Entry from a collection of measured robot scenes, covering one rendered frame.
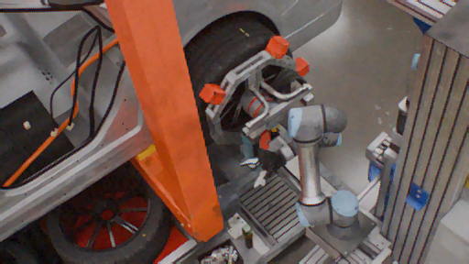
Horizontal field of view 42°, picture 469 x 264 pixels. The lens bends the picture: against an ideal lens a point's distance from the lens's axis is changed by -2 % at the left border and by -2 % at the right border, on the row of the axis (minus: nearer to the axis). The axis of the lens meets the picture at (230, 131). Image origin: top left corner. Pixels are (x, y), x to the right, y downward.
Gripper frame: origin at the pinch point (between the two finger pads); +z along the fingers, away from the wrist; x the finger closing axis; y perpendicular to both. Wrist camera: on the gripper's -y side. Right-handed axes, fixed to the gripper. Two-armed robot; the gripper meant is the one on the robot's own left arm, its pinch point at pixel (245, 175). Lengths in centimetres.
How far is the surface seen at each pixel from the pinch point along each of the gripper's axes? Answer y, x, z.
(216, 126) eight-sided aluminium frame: -6.4, 30.9, -0.8
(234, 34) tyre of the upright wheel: -32, 53, -32
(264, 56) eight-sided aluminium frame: -24, 37, -38
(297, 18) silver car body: -7, 65, -69
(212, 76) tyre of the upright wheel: -29.7, 38.6, -11.3
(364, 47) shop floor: 100, 115, -125
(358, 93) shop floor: 98, 81, -98
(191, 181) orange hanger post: -28.2, -7.8, 21.4
